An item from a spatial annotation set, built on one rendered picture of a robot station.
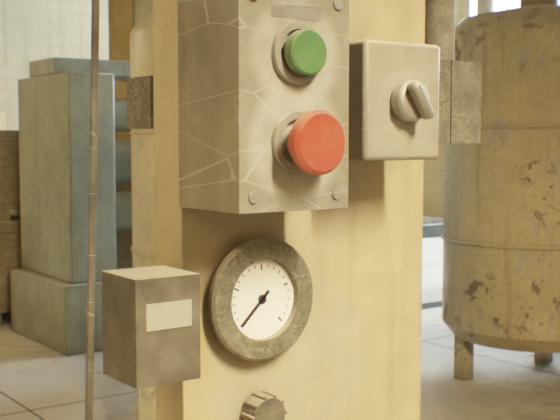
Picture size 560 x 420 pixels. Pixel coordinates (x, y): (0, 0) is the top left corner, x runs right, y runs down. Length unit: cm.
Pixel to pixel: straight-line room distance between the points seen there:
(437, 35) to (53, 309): 610
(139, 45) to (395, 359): 345
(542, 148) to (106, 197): 310
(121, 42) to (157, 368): 771
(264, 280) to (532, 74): 485
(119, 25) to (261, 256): 768
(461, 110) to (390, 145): 21
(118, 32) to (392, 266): 764
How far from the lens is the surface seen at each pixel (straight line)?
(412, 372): 80
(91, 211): 58
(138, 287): 59
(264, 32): 59
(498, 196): 551
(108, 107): 675
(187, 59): 63
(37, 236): 725
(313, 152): 57
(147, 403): 443
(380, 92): 66
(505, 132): 549
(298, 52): 58
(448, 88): 85
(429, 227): 707
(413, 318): 79
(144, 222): 410
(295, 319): 68
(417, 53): 68
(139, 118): 75
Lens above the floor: 152
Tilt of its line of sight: 4 degrees down
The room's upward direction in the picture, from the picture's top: straight up
